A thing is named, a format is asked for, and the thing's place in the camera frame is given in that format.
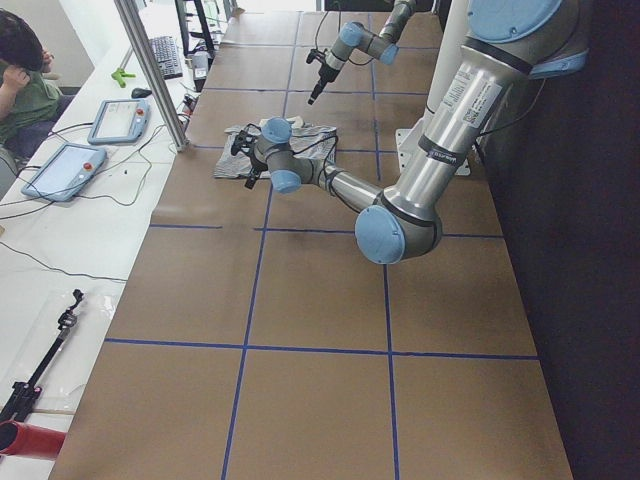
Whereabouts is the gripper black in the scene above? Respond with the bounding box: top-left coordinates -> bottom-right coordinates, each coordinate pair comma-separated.
244,151 -> 268,189
307,64 -> 339,105

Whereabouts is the striped polo shirt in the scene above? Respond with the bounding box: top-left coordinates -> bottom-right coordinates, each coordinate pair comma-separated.
213,117 -> 337,179

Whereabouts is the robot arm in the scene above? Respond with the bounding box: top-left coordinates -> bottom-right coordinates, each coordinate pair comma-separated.
306,0 -> 417,105
231,1 -> 593,264

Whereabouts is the black computer mouse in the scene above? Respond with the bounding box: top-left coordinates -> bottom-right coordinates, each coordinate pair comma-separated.
131,88 -> 152,99

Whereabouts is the far teach pendant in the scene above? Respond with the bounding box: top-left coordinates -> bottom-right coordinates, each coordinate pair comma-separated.
87,99 -> 150,145

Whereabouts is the teach pendant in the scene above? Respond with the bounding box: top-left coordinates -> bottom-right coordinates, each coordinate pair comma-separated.
21,142 -> 107,202
87,99 -> 150,145

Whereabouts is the white mounting column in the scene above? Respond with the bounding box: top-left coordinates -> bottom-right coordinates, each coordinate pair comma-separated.
396,0 -> 469,171

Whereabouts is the black keyboard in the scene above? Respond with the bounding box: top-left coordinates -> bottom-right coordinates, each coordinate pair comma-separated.
149,36 -> 183,79

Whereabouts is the green plastic clamp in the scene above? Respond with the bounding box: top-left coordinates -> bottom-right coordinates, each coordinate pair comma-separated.
111,68 -> 136,88

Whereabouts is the near teach pendant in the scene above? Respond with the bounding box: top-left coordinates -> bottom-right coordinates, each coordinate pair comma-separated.
21,142 -> 107,202

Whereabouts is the seated person green shirt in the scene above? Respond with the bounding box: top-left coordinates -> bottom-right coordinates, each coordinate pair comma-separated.
1,9 -> 74,158

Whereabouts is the red cylinder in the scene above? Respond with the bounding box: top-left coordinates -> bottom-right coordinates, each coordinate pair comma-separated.
1,420 -> 66,460

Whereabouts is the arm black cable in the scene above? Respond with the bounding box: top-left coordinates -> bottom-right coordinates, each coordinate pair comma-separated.
294,130 -> 361,206

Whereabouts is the aluminium frame post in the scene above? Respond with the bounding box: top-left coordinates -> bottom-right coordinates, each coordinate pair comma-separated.
114,0 -> 188,152

